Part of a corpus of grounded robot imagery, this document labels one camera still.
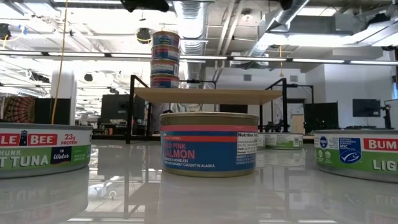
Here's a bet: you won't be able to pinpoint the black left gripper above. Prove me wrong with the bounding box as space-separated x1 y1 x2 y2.
119 0 171 14

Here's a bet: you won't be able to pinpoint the wooden shelf black metal legs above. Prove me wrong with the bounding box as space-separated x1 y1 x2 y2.
125 74 290 144

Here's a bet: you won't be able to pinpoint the black monitor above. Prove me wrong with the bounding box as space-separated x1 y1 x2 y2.
219 104 249 114
34 98 72 125
100 94 146 125
303 101 340 131

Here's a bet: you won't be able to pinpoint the pale plastic sheet cover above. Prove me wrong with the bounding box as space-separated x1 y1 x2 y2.
151 103 206 114

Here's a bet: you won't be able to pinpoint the long ceiling light strip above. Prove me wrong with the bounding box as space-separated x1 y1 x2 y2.
0 51 398 66

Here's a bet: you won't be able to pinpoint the patterned orange tapestry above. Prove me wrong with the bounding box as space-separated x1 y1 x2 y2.
2 95 37 123

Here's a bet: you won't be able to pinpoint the beige cardboard box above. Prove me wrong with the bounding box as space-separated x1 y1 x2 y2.
290 113 305 134

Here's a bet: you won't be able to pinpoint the white work surface sheet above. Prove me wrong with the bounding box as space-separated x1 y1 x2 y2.
0 138 398 224

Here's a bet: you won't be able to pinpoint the black ceiling dome camera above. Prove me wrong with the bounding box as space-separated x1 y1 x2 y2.
136 27 153 44

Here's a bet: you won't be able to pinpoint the yellow hanging cable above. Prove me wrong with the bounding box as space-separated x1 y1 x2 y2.
50 0 69 125

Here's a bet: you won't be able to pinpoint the large silver ceiling duct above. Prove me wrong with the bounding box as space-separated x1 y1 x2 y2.
245 0 312 58

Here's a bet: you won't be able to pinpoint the black wall screen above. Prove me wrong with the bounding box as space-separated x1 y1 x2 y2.
352 98 382 118

